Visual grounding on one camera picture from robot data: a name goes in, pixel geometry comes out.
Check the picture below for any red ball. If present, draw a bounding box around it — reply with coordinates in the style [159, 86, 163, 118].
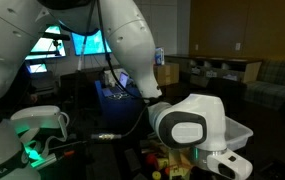
[145, 153, 160, 168]

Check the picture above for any long black block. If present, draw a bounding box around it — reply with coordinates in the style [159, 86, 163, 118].
[124, 148, 142, 173]

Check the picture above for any yellow toy cup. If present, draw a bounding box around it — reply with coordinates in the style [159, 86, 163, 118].
[156, 157, 170, 170]

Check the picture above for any wooden toy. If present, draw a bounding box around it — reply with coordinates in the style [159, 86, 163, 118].
[166, 149, 194, 180]

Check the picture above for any yellow ring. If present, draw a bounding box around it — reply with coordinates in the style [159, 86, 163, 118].
[151, 170, 162, 180]

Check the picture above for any clear plastic storage container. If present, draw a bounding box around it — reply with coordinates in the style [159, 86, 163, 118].
[225, 116, 254, 152]

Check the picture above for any small open laptop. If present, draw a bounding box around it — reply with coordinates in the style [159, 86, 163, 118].
[101, 71, 130, 100]

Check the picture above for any cardboard box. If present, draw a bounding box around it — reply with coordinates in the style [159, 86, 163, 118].
[153, 62, 180, 87]

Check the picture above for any blue cart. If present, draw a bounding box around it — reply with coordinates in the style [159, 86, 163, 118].
[94, 79, 144, 129]

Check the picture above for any blue white carton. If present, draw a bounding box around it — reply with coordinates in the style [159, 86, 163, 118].
[154, 47, 166, 66]

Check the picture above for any wooden shelf cabinet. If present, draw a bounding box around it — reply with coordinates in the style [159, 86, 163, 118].
[165, 54, 264, 84]

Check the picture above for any orange tipped tool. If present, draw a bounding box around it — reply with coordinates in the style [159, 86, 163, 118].
[36, 149, 76, 168]

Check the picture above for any white VR headset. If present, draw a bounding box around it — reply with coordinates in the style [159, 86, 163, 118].
[10, 105, 70, 161]

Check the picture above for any small lit monitor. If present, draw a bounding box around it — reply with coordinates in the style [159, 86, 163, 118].
[26, 63, 48, 74]

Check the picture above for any green plaid sofa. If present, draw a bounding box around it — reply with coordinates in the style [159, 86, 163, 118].
[244, 59, 285, 113]

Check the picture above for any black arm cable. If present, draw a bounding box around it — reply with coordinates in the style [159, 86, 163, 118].
[77, 0, 151, 101]

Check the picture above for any black cable metal connector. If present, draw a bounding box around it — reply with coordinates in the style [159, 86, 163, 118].
[90, 101, 150, 141]

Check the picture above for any black camera on tripod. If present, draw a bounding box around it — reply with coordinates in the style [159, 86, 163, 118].
[41, 31, 72, 51]

